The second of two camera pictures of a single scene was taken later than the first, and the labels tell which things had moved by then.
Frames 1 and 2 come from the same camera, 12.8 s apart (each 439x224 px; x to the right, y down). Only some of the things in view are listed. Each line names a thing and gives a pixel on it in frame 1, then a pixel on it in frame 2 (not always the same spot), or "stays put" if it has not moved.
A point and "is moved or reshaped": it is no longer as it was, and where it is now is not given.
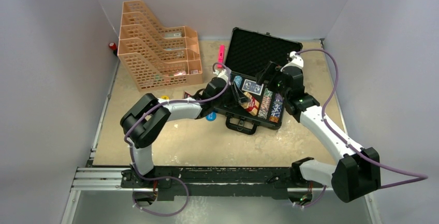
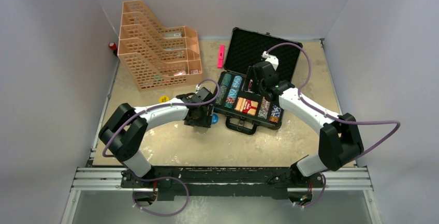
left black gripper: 238,98 to 205,121
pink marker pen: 220,56 stays put
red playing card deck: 251,106 is moved or reshaped
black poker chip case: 248,50 stays put
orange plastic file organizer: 155,56 stays put
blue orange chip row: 276,108 stays put
